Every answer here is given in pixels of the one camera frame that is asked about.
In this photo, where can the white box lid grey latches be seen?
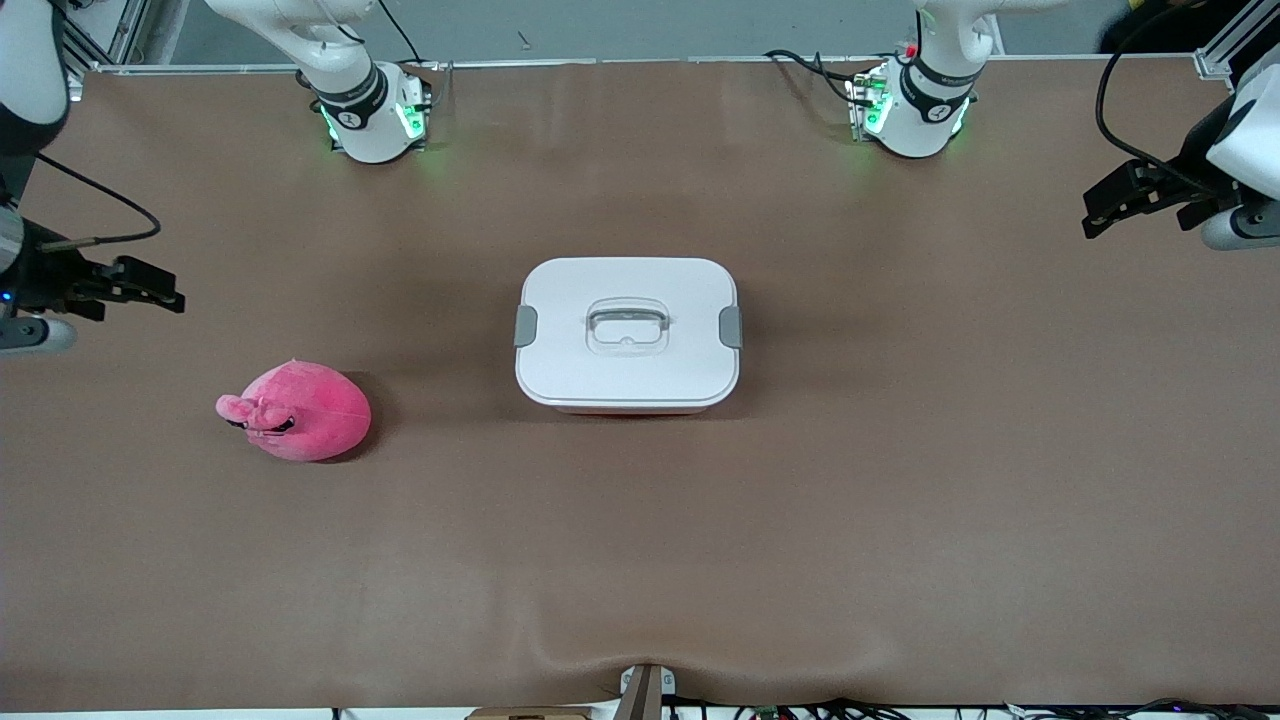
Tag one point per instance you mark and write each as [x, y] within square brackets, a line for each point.
[560, 350]

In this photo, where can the pink translucent plastic box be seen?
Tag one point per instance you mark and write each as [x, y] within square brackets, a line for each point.
[630, 410]

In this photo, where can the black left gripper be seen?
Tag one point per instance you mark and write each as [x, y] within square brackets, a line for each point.
[1190, 160]

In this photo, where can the aluminium frame profile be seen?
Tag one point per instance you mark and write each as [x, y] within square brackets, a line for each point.
[125, 30]
[1235, 40]

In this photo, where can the white table edge rail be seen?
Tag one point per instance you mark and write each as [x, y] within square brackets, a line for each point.
[650, 60]

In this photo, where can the brown table mat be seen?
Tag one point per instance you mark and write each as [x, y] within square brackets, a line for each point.
[640, 550]

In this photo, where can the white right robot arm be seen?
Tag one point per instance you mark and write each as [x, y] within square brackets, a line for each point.
[365, 110]

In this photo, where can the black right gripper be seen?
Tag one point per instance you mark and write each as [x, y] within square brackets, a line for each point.
[40, 275]

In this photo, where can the pink plush toy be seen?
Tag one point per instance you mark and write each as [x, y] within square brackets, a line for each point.
[310, 410]

